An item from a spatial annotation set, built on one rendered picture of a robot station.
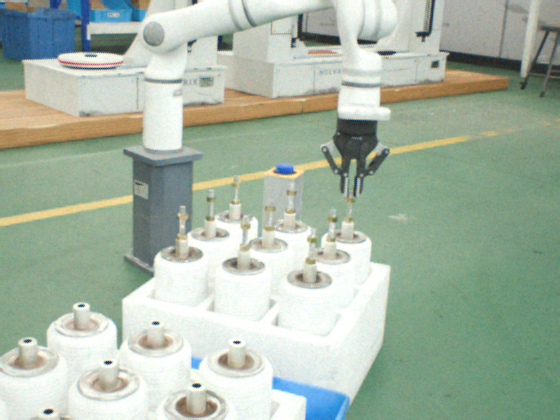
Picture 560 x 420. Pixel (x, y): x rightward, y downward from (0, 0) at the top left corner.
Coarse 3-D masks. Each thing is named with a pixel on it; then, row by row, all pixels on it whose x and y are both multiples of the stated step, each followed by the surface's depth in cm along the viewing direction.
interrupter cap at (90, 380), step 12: (96, 372) 94; (120, 372) 94; (132, 372) 94; (84, 384) 91; (96, 384) 92; (120, 384) 92; (132, 384) 92; (84, 396) 89; (96, 396) 89; (108, 396) 89; (120, 396) 89
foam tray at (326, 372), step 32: (384, 288) 150; (128, 320) 133; (160, 320) 130; (192, 320) 127; (224, 320) 126; (352, 320) 128; (384, 320) 155; (192, 352) 129; (288, 352) 122; (320, 352) 120; (352, 352) 129; (320, 384) 121; (352, 384) 134
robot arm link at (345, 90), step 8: (344, 88) 136; (352, 88) 135; (360, 88) 134; (368, 88) 134; (376, 88) 135; (344, 96) 136; (352, 96) 135; (360, 96) 135; (368, 96) 135; (376, 96) 136; (344, 104) 136; (352, 104) 135; (360, 104) 135; (368, 104) 135; (376, 104) 136; (344, 112) 132; (352, 112) 132; (360, 112) 132; (368, 112) 132; (376, 112) 132; (384, 112) 132; (384, 120) 132
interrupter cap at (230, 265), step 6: (234, 258) 132; (252, 258) 133; (222, 264) 129; (228, 264) 130; (234, 264) 131; (252, 264) 131; (258, 264) 130; (264, 264) 130; (228, 270) 127; (234, 270) 127; (240, 270) 128; (246, 270) 128; (252, 270) 128; (258, 270) 128; (264, 270) 128
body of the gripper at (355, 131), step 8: (344, 120) 137; (352, 120) 136; (360, 120) 136; (368, 120) 136; (376, 120) 137; (336, 128) 140; (344, 128) 137; (352, 128) 136; (360, 128) 136; (368, 128) 137; (376, 128) 138; (336, 136) 139; (344, 136) 139; (352, 136) 139; (360, 136) 139; (368, 136) 139; (376, 136) 140; (336, 144) 140; (344, 144) 140; (368, 144) 140; (376, 144) 140; (344, 152) 140; (352, 152) 140; (368, 152) 140
